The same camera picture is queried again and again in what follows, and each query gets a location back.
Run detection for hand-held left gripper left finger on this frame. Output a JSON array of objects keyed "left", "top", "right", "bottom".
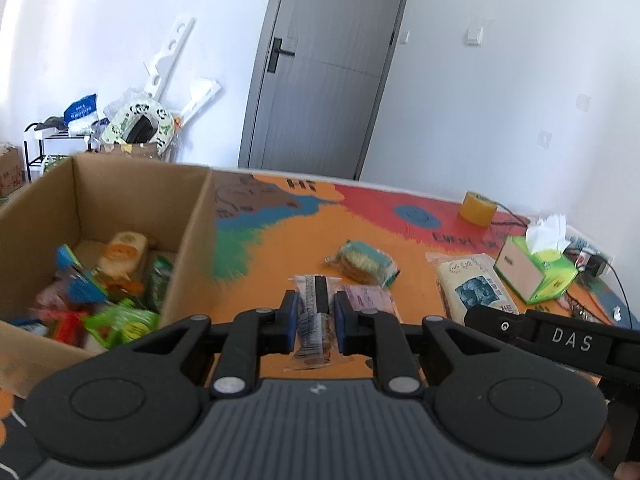
[{"left": 135, "top": 289, "right": 300, "bottom": 399}]

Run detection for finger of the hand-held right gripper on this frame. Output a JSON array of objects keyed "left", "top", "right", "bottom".
[{"left": 465, "top": 306, "right": 530, "bottom": 345}]

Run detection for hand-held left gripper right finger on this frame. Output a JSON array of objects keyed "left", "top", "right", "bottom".
[{"left": 334, "top": 289, "right": 506, "bottom": 396}]

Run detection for black and white snack packet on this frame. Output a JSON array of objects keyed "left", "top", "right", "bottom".
[{"left": 289, "top": 274, "right": 337, "bottom": 372}]

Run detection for pink snack packet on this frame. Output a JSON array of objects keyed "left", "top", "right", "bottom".
[{"left": 340, "top": 285, "right": 403, "bottom": 324}]

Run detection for large white snack packet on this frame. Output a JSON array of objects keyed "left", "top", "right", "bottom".
[{"left": 426, "top": 252, "right": 522, "bottom": 324}]

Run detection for clear round cake packet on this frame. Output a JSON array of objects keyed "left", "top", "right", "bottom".
[{"left": 324, "top": 240, "right": 402, "bottom": 289}]

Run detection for brown cardboard box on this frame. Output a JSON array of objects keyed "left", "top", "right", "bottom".
[{"left": 0, "top": 152, "right": 217, "bottom": 399}]

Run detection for shiny green snack packet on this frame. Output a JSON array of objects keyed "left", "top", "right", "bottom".
[{"left": 81, "top": 299, "right": 162, "bottom": 352}]

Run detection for cream and orange snack packet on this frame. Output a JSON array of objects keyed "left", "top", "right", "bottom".
[{"left": 96, "top": 231, "right": 152, "bottom": 282}]

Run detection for green tissue box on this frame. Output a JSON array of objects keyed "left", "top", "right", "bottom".
[{"left": 494, "top": 214, "right": 580, "bottom": 305}]

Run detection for black power adapter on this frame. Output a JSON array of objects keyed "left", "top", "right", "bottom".
[{"left": 581, "top": 255, "right": 609, "bottom": 278}]

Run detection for colourful cartoon play mat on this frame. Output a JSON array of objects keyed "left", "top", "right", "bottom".
[{"left": 0, "top": 170, "right": 624, "bottom": 480}]

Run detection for white power strip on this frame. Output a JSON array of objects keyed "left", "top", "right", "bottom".
[{"left": 565, "top": 232, "right": 614, "bottom": 277}]

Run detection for yellow tape roll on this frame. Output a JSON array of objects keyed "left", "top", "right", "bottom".
[{"left": 458, "top": 190, "right": 497, "bottom": 226}]

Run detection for panda print bag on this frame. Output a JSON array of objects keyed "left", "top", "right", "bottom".
[{"left": 102, "top": 100, "right": 177, "bottom": 154}]

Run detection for grey door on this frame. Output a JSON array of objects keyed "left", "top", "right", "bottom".
[{"left": 238, "top": 0, "right": 417, "bottom": 181}]

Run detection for blue plastic bag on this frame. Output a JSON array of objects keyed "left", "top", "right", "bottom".
[{"left": 62, "top": 93, "right": 99, "bottom": 129}]

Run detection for black shoe rack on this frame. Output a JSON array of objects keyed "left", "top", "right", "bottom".
[{"left": 22, "top": 121, "right": 101, "bottom": 184}]

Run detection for printed cardboard carton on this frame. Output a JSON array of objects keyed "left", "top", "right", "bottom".
[{"left": 0, "top": 144, "right": 26, "bottom": 199}]

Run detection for black cable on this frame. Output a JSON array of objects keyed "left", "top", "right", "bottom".
[{"left": 492, "top": 201, "right": 532, "bottom": 227}]

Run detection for short white plastic bracket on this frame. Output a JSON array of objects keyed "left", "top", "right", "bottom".
[{"left": 174, "top": 78, "right": 222, "bottom": 127}]

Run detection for black door handle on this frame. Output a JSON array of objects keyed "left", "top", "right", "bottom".
[{"left": 267, "top": 37, "right": 296, "bottom": 74}]

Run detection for long white plastic bracket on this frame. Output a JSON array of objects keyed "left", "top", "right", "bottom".
[{"left": 144, "top": 17, "right": 197, "bottom": 107}]

